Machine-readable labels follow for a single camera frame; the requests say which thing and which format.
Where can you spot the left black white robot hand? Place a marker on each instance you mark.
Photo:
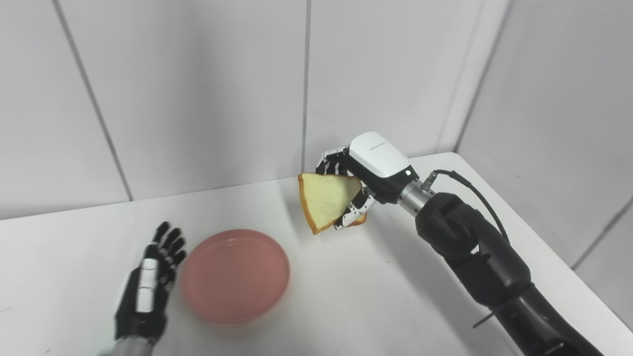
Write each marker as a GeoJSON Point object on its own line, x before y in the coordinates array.
{"type": "Point", "coordinates": [143, 301]}

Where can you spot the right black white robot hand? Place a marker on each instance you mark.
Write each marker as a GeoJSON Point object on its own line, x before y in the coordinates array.
{"type": "Point", "coordinates": [381, 168]}

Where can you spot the slice of bread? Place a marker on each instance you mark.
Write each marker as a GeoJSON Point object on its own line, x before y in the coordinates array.
{"type": "Point", "coordinates": [326, 200]}

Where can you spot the pink round plate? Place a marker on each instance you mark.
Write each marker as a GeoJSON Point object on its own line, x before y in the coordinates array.
{"type": "Point", "coordinates": [235, 276]}

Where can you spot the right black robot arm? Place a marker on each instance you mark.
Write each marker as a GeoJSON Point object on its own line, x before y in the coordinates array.
{"type": "Point", "coordinates": [489, 267]}

